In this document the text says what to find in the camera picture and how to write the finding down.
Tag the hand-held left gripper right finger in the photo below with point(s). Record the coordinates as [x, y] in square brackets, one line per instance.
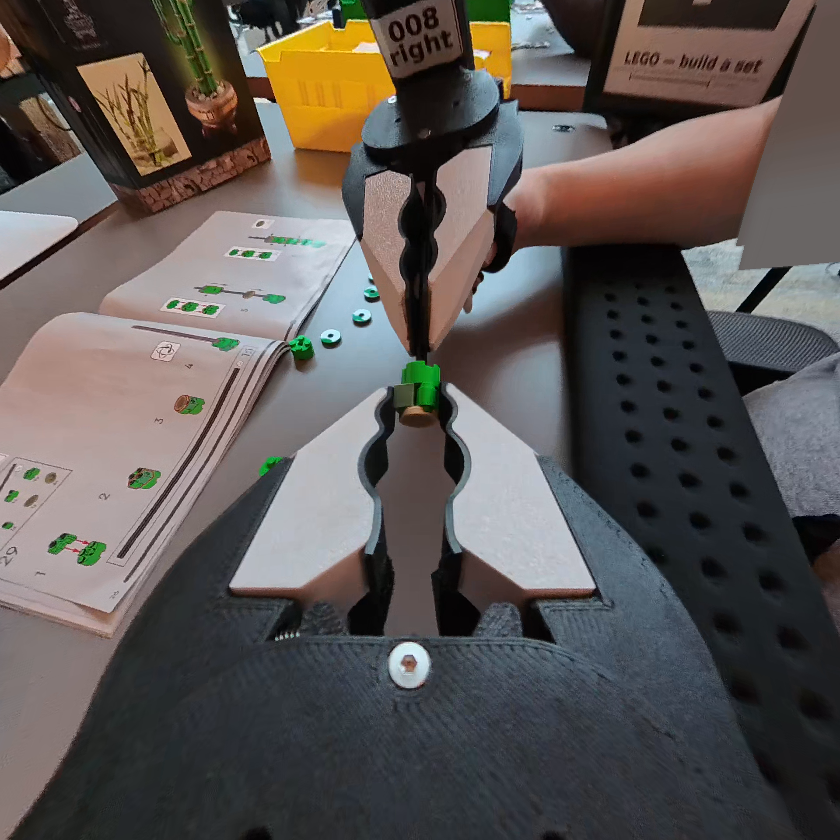
[518, 525]

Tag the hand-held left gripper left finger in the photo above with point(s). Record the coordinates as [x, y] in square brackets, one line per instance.
[302, 525]

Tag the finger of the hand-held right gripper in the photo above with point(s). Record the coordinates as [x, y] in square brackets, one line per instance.
[384, 229]
[466, 229]

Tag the long black axle rod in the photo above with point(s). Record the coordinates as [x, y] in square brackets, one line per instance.
[426, 354]

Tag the green round brick stack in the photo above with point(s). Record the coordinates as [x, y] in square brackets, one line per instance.
[420, 394]

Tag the person's right forearm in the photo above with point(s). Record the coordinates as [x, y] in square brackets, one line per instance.
[656, 177]

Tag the grey desk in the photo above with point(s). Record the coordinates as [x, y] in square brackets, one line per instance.
[525, 367]

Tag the person's right hand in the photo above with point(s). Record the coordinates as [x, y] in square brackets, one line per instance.
[538, 210]

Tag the green storage bin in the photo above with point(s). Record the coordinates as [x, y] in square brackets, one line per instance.
[492, 10]

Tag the yellow storage bin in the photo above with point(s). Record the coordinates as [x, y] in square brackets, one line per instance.
[315, 98]

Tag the row of small green pieces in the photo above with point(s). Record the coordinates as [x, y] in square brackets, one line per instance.
[302, 348]

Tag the black perforated mat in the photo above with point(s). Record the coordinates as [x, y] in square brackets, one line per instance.
[656, 426]

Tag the open instruction booklet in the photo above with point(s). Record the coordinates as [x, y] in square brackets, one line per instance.
[131, 426]

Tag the black framed marker sign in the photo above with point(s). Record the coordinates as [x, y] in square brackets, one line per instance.
[689, 52]

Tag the black toy set box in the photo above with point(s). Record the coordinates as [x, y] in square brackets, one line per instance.
[131, 98]

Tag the black office chair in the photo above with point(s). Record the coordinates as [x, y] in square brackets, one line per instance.
[774, 341]

